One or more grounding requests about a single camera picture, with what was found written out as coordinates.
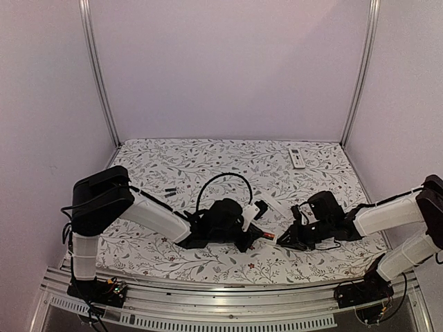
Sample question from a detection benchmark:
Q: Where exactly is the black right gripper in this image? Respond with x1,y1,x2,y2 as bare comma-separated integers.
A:
276,219,333,251

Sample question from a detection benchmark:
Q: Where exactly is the long white remote control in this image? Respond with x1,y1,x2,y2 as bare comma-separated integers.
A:
259,231,277,243

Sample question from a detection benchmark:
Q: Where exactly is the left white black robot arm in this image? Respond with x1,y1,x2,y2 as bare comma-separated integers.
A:
60,166,275,300

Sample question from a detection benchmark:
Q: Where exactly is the white air conditioner remote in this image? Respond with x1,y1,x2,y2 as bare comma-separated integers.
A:
289,148,306,169

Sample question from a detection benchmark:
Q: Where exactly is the floral patterned table mat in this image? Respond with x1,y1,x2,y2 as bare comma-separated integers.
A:
68,138,388,285

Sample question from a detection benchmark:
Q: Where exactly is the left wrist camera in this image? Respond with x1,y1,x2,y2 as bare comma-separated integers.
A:
242,200,269,232

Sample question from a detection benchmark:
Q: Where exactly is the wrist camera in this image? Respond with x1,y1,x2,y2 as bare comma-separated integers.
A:
291,202,317,225
242,200,269,232

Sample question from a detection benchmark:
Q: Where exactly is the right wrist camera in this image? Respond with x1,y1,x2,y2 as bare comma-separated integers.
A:
291,202,317,225

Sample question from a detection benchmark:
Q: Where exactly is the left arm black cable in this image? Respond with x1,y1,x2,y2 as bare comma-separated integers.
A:
196,172,253,215

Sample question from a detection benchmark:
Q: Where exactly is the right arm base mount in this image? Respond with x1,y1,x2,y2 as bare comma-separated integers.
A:
334,270,394,308

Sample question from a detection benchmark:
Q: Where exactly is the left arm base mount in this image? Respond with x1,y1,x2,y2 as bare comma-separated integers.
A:
67,266,127,308

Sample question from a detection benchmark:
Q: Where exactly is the right aluminium frame post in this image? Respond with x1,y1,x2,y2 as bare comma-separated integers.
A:
340,0,381,150

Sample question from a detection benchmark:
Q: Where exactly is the aluminium frame post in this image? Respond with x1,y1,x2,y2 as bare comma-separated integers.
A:
78,0,120,147
340,0,381,150

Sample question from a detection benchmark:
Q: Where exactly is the left aluminium frame post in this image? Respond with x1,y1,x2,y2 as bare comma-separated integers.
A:
78,0,120,147

